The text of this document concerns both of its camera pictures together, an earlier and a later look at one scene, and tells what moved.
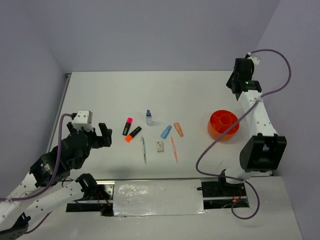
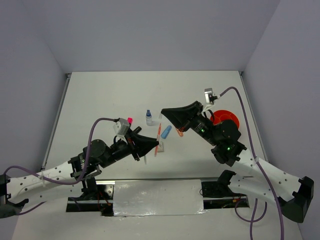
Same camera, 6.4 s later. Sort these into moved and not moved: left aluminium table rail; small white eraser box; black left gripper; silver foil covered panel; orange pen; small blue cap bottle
Moved: black left gripper; orange pen
Not moved: small blue cap bottle; left aluminium table rail; silver foil covered panel; small white eraser box
